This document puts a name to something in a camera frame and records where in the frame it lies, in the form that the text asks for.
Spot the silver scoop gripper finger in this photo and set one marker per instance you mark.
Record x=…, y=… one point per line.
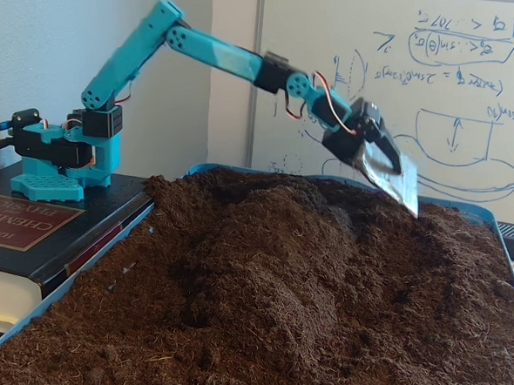
x=396, y=184

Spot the teal robot arm with base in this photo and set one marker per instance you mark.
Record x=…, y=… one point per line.
x=118, y=70

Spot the blue plastic tray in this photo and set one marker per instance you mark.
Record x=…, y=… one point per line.
x=481, y=211

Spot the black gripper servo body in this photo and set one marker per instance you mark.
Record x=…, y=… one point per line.
x=370, y=124

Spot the brown soil heap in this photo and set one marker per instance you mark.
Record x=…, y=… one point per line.
x=247, y=324

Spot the whiteboard with blue sketches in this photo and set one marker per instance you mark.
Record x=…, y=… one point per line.
x=430, y=103

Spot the black slim gripper finger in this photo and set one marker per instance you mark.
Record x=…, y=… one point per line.
x=387, y=151

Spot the black chemistry physics handbook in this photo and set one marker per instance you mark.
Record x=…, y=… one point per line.
x=122, y=205

